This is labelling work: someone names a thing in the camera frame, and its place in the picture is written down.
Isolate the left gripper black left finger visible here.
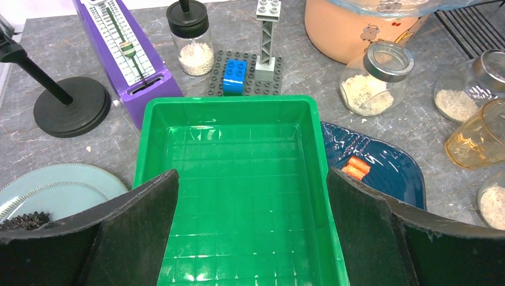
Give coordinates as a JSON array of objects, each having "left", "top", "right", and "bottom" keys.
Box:
[{"left": 1, "top": 169, "right": 179, "bottom": 285}]

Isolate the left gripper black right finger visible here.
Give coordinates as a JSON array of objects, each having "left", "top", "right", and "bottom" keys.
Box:
[{"left": 327, "top": 169, "right": 504, "bottom": 285}]

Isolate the black-lid shaker jar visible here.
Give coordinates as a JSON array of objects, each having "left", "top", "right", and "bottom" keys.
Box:
[{"left": 166, "top": 0, "right": 214, "bottom": 76}]

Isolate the dark blue plate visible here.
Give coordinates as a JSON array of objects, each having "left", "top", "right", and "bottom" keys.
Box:
[{"left": 321, "top": 122, "right": 426, "bottom": 210}]

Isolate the orange food piece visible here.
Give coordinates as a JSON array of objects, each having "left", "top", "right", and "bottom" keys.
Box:
[{"left": 341, "top": 156, "right": 371, "bottom": 181}]

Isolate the light blue plate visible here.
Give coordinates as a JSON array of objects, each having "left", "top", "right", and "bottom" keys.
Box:
[{"left": 1, "top": 163, "right": 129, "bottom": 222}]

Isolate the dark spiky food piece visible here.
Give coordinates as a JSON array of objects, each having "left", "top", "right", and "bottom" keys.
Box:
[{"left": 1, "top": 212, "right": 50, "bottom": 232}]

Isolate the glass rice jar front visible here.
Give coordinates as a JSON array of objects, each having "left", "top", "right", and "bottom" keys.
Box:
[{"left": 478, "top": 170, "right": 504, "bottom": 230}]

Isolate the amber glass cup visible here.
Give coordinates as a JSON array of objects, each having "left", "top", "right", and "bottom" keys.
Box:
[{"left": 444, "top": 99, "right": 504, "bottom": 169}]

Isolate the green plastic tray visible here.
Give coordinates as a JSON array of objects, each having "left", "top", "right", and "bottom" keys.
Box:
[{"left": 133, "top": 95, "right": 349, "bottom": 285}]

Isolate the black stand wooden ball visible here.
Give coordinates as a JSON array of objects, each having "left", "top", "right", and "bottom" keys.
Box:
[{"left": 1, "top": 32, "right": 111, "bottom": 138}]

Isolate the glass rice jar left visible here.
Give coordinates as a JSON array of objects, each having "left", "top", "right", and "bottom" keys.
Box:
[{"left": 339, "top": 41, "right": 414, "bottom": 117}]

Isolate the round glass rice jar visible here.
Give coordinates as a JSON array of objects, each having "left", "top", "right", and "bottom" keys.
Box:
[{"left": 434, "top": 49, "right": 504, "bottom": 123}]

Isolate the purple metronome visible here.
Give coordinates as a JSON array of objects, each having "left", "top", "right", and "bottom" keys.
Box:
[{"left": 73, "top": 0, "right": 183, "bottom": 129}]

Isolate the grey lego baseplate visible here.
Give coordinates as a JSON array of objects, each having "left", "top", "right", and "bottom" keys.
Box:
[{"left": 207, "top": 49, "right": 284, "bottom": 97}]

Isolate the blue lego brick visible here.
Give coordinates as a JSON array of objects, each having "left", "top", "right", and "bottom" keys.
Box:
[{"left": 222, "top": 60, "right": 248, "bottom": 96}]

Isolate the tan capybara trash bin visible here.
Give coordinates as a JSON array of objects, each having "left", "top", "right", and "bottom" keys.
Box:
[{"left": 304, "top": 0, "right": 470, "bottom": 65}]

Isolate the grey lego tower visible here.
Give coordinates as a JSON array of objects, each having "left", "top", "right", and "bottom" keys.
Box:
[{"left": 254, "top": 0, "right": 282, "bottom": 82}]

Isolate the black wire rack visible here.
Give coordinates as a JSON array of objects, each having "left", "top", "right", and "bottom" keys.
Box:
[{"left": 435, "top": 1, "right": 504, "bottom": 59}]

